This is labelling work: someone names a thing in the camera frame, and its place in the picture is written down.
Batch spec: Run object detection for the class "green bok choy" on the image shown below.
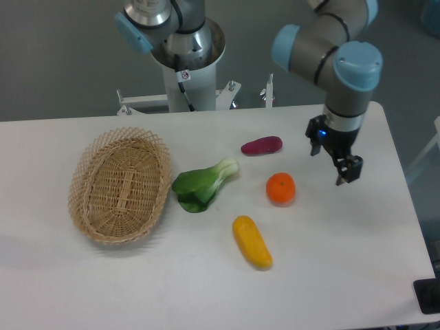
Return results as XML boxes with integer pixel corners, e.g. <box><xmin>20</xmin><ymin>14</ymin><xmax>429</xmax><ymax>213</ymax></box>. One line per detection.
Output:
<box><xmin>171</xmin><ymin>157</ymin><xmax>239</xmax><ymax>213</ymax></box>

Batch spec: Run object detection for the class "white metal base frame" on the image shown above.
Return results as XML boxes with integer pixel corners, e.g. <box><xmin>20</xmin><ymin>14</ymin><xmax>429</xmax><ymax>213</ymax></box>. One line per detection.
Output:
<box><xmin>117</xmin><ymin>73</ymin><xmax>276</xmax><ymax>116</ymax></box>

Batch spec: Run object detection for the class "woven wicker basket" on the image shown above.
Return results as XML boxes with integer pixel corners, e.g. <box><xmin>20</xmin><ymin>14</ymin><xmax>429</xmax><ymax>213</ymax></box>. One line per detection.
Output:
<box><xmin>68</xmin><ymin>127</ymin><xmax>171</xmax><ymax>244</ymax></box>

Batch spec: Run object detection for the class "black device at table corner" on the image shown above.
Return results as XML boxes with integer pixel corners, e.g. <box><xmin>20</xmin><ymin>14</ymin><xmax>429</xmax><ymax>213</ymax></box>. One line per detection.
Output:
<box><xmin>413</xmin><ymin>278</ymin><xmax>439</xmax><ymax>315</ymax></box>

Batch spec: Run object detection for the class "white frame at right edge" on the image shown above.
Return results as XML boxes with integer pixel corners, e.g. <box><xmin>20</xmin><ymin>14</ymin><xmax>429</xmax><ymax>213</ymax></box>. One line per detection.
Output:
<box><xmin>406</xmin><ymin>117</ymin><xmax>439</xmax><ymax>176</ymax></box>

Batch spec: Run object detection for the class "black cable on pedestal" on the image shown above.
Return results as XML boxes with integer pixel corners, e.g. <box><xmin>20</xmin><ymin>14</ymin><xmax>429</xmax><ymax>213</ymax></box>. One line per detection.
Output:
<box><xmin>173</xmin><ymin>54</ymin><xmax>197</xmax><ymax>113</ymax></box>

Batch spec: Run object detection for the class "purple sweet potato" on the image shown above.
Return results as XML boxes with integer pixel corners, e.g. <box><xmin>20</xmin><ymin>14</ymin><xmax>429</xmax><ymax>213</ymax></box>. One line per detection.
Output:
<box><xmin>241</xmin><ymin>136</ymin><xmax>283</xmax><ymax>156</ymax></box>

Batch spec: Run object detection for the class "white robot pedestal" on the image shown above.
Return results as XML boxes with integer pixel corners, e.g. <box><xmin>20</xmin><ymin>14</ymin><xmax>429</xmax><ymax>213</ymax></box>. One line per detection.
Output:
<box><xmin>151</xmin><ymin>18</ymin><xmax>226</xmax><ymax>113</ymax></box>

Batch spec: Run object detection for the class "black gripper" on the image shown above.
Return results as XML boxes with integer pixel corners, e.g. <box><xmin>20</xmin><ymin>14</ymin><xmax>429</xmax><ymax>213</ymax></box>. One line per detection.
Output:
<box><xmin>305</xmin><ymin>115</ymin><xmax>363</xmax><ymax>186</ymax></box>

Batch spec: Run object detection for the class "orange tangerine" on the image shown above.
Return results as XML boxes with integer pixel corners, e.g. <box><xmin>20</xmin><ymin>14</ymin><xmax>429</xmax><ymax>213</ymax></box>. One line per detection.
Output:
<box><xmin>265</xmin><ymin>173</ymin><xmax>296</xmax><ymax>204</ymax></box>

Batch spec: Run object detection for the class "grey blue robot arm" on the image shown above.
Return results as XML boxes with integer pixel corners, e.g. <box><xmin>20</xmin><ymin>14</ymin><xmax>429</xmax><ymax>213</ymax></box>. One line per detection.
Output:
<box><xmin>115</xmin><ymin>1</ymin><xmax>383</xmax><ymax>183</ymax></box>

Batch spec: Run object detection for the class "yellow squash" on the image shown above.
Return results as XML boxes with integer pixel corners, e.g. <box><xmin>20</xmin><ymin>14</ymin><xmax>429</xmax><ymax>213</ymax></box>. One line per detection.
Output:
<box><xmin>232</xmin><ymin>215</ymin><xmax>273</xmax><ymax>270</ymax></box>

